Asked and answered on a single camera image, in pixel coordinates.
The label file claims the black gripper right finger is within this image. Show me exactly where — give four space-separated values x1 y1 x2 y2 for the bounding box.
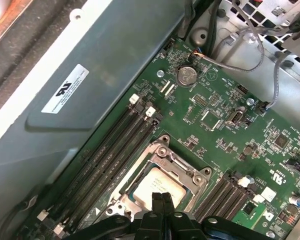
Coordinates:
163 191 261 240

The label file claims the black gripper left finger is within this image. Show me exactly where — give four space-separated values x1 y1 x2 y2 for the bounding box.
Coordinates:
64 191 166 240

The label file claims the silver-topped CPU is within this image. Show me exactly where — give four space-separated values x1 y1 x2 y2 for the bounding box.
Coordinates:
126 166 188 210

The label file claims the metal socket cover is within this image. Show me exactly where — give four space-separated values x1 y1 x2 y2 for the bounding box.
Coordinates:
121 147 206 216

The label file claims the black RAM slot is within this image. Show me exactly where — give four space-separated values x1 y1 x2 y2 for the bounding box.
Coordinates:
192 172 237 216
53 106 156 235
36 93 140 221
209 186 255 224
201 175 253 221
47 104 144 226
69 116 161 226

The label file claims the CPU socket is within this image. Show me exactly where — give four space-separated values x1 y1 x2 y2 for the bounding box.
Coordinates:
106 134 213 221

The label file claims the installed RAM stick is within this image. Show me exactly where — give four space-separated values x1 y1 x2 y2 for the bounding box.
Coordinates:
231 194 266 225

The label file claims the white square sticker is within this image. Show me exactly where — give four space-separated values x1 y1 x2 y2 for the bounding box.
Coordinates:
260 186 278 202

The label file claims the green motherboard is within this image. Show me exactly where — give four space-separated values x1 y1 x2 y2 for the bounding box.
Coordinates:
22 37 300 240

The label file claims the internal USB port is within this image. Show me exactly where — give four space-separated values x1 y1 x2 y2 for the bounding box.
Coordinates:
226 109 245 126

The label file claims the round coin battery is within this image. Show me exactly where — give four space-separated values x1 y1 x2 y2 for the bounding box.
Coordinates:
176 64 198 88

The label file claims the white shroud label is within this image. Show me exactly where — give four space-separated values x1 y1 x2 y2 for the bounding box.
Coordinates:
40 63 90 114

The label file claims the silver metal drive cage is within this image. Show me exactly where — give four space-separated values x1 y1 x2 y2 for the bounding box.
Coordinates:
214 0 300 88

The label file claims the black PC case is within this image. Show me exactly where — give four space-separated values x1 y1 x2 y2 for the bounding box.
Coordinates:
0 0 300 176

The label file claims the grey braided wire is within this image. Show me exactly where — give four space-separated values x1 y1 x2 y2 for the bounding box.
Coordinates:
263 53 295 110
189 26 266 73

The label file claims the thick black cable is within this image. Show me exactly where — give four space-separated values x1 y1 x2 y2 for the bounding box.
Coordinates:
206 9 218 55

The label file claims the black cable with red wires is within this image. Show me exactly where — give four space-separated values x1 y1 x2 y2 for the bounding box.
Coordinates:
181 0 198 35

